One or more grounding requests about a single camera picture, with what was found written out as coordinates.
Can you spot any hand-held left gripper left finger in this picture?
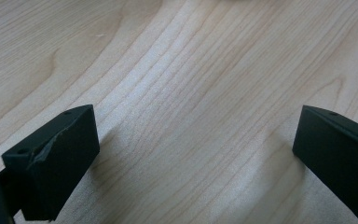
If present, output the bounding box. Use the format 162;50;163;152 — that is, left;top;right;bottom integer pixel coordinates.
0;104;101;222

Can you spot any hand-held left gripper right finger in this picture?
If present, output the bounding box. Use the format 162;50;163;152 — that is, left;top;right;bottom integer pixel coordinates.
292;105;358;223

